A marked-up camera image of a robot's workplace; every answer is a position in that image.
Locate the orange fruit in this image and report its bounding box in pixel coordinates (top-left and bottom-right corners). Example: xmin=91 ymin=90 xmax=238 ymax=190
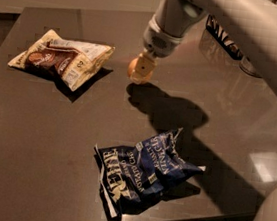
xmin=127 ymin=57 xmax=153 ymax=85

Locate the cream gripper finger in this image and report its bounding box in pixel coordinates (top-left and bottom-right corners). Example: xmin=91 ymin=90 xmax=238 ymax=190
xmin=129 ymin=51 xmax=157 ymax=83

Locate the brown chip bag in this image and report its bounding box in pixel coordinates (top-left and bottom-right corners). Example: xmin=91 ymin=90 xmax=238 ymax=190
xmin=8 ymin=29 xmax=115 ymax=91

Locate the black wire napkin holder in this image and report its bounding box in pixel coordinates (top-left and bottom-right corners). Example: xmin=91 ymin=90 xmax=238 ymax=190
xmin=205 ymin=15 xmax=243 ymax=60

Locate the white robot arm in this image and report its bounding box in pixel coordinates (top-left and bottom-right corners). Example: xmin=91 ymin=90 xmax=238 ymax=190
xmin=128 ymin=0 xmax=277 ymax=221

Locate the blue kettle chip bag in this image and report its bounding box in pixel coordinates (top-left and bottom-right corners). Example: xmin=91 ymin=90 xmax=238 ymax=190
xmin=95 ymin=128 xmax=206 ymax=217

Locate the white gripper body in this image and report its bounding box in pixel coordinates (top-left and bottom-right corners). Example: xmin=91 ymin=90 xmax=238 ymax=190
xmin=143 ymin=15 xmax=185 ymax=58

